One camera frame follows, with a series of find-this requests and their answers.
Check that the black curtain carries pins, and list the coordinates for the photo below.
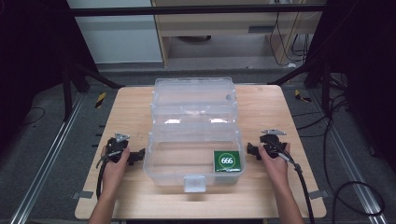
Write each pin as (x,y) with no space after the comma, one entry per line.
(367,77)
(34,62)

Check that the black horizontal bar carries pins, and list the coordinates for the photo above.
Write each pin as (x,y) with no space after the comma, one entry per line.
(193,10)

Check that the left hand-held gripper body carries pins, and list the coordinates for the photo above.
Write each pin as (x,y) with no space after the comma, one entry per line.
(115,146)

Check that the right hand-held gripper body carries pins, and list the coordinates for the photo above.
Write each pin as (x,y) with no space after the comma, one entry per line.
(273,144)

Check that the black metal stand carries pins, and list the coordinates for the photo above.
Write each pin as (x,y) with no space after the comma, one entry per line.
(325,87)
(67,93)

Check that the person's left hand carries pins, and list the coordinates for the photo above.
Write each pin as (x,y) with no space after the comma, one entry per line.
(114,174)

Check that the clear plastic storage box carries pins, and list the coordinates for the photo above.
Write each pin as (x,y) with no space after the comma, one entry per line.
(193,137)

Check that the grey tape tab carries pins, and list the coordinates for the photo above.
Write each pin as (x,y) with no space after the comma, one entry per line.
(82,195)
(319,194)

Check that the green square card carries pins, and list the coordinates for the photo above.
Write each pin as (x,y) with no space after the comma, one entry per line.
(227,161)

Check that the metal floor rail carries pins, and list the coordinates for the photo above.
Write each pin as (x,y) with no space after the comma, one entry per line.
(46,155)
(351,168)

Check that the person's right hand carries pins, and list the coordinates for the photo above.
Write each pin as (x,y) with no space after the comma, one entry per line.
(275,169)

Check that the yellow black striped tape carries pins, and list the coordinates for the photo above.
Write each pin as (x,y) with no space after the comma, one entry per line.
(100,100)
(301,97)

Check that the light wooden desk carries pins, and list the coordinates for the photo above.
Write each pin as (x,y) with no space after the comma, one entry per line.
(224,26)

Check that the white cabinet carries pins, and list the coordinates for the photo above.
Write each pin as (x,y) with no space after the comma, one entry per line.
(118,37)

